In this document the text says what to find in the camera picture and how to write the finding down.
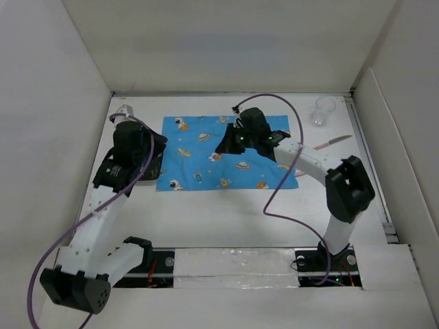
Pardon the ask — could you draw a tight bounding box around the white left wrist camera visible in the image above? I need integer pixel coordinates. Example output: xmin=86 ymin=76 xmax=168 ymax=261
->
xmin=116 ymin=104 xmax=134 ymax=118

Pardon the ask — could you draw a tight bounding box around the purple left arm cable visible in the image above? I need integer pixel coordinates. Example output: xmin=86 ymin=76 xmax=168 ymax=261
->
xmin=26 ymin=114 xmax=155 ymax=329

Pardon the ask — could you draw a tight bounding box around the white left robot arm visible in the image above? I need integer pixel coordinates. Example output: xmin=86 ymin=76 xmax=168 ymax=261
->
xmin=40 ymin=121 xmax=167 ymax=315

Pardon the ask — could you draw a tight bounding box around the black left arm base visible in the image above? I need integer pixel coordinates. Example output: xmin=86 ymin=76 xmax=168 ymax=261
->
xmin=114 ymin=248 xmax=175 ymax=289

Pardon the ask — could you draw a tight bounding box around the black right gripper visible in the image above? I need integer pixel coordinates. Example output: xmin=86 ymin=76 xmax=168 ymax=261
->
xmin=215 ymin=123 xmax=257 ymax=155

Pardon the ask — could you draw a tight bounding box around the blue space print placemat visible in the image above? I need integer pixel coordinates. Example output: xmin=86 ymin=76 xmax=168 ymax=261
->
xmin=156 ymin=116 xmax=292 ymax=191

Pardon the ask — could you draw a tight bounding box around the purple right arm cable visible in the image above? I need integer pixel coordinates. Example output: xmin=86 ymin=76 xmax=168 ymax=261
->
xmin=231 ymin=94 xmax=344 ymax=287

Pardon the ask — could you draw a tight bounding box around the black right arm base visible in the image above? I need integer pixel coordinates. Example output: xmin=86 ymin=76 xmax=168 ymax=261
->
xmin=290 ymin=245 xmax=362 ymax=288

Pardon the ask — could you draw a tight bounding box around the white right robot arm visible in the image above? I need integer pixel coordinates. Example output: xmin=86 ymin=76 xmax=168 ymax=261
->
xmin=215 ymin=108 xmax=375 ymax=270

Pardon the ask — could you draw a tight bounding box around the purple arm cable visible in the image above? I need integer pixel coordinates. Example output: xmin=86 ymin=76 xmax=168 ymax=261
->
xmin=26 ymin=114 xmax=155 ymax=329
xmin=231 ymin=94 xmax=344 ymax=287

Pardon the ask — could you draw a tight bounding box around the white foam strip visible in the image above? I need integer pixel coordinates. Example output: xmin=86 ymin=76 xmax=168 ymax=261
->
xmin=173 ymin=247 xmax=299 ymax=289

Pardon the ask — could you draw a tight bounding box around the black floral square plate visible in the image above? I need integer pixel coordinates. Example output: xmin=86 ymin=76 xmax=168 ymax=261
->
xmin=139 ymin=152 xmax=163 ymax=182

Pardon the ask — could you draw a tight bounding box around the pink handled table knife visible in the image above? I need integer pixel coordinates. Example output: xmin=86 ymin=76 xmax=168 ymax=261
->
xmin=314 ymin=135 xmax=352 ymax=150

